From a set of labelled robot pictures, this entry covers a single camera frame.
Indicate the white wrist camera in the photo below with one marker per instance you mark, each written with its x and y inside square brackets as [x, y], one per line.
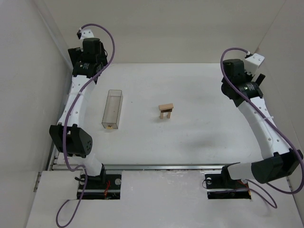
[252, 63]
[85, 33]

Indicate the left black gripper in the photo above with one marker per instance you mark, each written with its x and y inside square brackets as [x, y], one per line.
[71, 55]

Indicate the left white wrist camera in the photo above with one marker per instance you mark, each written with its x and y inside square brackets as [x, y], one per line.
[85, 33]

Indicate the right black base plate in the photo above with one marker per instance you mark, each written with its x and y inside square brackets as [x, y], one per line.
[217, 188]

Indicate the dark brown arch block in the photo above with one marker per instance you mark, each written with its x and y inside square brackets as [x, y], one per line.
[166, 110]

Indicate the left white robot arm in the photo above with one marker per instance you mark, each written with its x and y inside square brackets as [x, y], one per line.
[68, 134]

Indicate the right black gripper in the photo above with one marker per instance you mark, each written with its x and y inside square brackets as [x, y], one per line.
[260, 78]

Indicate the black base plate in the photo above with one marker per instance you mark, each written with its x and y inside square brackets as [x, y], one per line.
[107, 189]
[217, 188]

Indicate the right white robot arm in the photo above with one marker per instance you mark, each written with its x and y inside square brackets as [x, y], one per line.
[278, 158]

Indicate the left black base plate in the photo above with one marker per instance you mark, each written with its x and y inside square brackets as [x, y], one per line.
[107, 189]

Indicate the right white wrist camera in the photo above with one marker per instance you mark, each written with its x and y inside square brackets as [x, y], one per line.
[252, 63]

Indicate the clear plastic container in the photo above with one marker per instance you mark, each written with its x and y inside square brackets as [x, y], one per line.
[113, 107]

